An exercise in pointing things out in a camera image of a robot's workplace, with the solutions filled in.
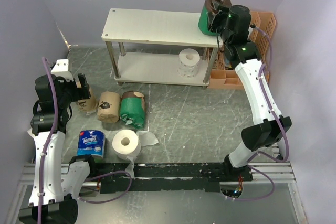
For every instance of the lying beige roll cloud print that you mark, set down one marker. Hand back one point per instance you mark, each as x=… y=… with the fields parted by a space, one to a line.
x=109 y=107

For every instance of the aluminium frame rail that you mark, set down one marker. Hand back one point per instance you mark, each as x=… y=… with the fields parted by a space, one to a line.
x=278 y=173

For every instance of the blue Tempo wrapped roll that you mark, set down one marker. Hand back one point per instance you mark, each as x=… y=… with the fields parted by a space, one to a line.
x=91 y=142

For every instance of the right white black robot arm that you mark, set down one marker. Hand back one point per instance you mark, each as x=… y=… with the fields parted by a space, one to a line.
x=231 y=24

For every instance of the upright beige wrapped roll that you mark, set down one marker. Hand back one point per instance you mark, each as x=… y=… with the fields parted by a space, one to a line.
x=88 y=105

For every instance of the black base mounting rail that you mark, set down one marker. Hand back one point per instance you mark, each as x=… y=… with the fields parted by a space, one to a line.
x=170 y=176

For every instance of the white two-tier shelf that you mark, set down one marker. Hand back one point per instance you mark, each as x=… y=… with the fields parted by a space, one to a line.
x=153 y=27

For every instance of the white roll pink dots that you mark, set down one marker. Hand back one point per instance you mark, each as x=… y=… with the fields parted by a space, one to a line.
x=188 y=63

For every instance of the plain white toilet roll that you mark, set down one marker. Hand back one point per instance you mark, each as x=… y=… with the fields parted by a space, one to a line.
x=127 y=145

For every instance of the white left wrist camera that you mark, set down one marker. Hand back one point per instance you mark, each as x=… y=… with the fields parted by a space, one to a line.
x=62 y=68

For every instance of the orange plastic file organizer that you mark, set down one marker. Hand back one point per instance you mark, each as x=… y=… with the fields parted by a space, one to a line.
x=223 y=76

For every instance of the green brown roll orange label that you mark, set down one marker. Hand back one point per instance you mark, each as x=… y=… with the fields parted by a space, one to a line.
x=202 y=23

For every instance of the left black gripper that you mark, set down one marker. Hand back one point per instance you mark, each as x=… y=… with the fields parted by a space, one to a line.
x=82 y=93

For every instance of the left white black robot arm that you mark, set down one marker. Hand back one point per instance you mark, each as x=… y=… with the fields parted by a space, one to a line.
x=53 y=198

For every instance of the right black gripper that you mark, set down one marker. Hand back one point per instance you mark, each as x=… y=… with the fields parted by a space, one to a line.
x=222 y=14

